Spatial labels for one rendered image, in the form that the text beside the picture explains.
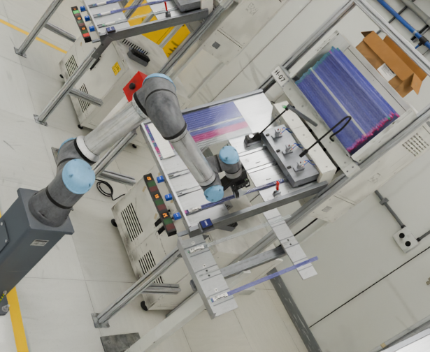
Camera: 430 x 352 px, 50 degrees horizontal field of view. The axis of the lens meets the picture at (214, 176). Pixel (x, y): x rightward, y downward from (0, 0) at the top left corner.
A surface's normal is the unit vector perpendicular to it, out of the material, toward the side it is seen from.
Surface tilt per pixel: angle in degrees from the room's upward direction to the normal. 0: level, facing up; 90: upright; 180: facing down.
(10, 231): 90
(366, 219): 91
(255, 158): 45
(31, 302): 0
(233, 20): 90
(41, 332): 0
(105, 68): 90
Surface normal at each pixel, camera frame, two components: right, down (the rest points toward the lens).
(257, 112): 0.06, -0.60
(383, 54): -0.47, -0.28
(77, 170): 0.70, -0.54
